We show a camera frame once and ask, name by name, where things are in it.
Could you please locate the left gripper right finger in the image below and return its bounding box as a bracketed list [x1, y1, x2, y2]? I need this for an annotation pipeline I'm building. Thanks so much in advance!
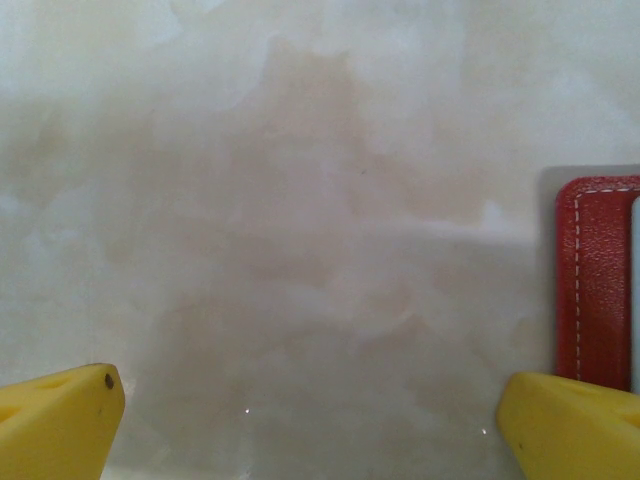
[495, 370, 640, 480]

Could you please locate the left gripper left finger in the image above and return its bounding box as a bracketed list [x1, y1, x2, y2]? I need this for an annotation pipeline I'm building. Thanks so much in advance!
[0, 363, 126, 480]

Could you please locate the red leather card holder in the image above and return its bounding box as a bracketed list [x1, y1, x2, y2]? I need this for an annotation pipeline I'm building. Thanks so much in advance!
[542, 167, 640, 396]

